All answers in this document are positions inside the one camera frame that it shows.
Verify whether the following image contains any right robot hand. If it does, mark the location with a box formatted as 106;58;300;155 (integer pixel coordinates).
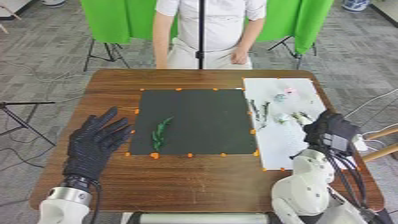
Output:
300;109;362;147

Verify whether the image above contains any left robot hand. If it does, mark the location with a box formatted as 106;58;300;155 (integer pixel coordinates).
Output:
60;106;137;184

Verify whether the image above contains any dark mat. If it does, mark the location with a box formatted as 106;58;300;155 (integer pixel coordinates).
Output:
128;88;261;157

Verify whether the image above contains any person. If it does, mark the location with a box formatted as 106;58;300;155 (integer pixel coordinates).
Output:
151;0;268;70

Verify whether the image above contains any white sheet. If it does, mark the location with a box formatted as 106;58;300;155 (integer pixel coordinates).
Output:
241;77;357;172

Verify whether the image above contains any green sprig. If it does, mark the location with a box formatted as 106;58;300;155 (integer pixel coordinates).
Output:
247;98;263;122
149;116;176;152
257;101;273;130

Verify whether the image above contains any black folding stand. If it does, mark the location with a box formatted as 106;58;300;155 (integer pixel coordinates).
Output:
0;100;58;148

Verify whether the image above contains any black tripod stand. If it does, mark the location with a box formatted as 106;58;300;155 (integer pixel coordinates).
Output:
266;35;320;71
81;38;131;73

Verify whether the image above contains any pale grey bar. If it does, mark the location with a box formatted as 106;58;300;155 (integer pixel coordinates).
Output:
126;212;275;224

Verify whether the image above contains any black upright pole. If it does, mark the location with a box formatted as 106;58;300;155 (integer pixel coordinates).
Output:
195;0;208;70

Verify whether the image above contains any blue and white vase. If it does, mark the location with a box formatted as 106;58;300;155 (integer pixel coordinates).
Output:
341;0;373;14

